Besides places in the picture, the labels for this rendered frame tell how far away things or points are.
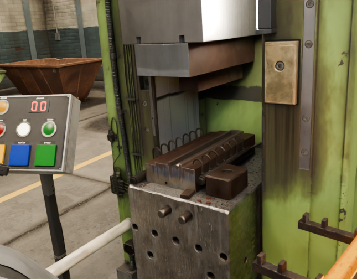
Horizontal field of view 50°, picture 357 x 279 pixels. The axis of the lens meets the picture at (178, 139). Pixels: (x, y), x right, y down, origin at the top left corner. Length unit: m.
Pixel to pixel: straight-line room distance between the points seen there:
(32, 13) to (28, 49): 0.90
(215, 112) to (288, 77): 0.62
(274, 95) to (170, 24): 0.35
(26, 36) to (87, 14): 1.71
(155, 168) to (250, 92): 0.52
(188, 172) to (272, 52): 0.43
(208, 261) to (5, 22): 9.45
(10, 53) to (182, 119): 8.93
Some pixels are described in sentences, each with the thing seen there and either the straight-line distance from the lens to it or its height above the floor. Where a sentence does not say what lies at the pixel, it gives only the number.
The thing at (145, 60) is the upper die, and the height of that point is 1.32.
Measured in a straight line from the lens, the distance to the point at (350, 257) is 0.85.
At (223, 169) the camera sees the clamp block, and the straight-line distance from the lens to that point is 1.20.
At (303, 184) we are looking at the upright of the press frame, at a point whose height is 0.95.
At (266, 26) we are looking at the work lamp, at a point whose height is 1.40.
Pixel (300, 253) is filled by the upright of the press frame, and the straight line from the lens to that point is 1.30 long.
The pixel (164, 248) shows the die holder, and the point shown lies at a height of 0.72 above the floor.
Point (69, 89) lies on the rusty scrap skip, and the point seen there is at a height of 0.35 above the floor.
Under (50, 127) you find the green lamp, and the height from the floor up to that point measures 1.10.
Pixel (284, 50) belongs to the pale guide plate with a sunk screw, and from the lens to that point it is 1.10.
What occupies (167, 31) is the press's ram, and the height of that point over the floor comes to 1.40.
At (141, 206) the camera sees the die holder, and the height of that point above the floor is 0.85.
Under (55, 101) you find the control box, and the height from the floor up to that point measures 1.18.
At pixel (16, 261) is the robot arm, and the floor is 1.27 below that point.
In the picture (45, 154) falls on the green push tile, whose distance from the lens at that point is 1.41.
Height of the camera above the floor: 1.42
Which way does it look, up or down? 17 degrees down
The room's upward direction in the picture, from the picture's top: 4 degrees counter-clockwise
